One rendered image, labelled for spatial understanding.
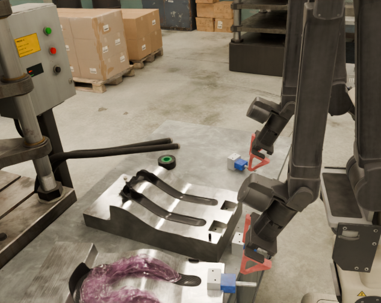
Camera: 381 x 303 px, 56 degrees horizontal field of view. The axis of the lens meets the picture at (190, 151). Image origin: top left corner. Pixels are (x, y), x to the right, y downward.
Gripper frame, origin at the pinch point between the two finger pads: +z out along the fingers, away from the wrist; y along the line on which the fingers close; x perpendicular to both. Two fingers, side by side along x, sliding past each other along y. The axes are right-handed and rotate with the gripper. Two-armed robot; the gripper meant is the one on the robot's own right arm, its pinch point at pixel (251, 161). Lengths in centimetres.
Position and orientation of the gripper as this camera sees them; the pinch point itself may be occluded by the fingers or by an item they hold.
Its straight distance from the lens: 124.8
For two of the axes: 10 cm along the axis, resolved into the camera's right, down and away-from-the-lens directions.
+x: 9.0, 4.3, 0.7
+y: -1.8, 5.1, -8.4
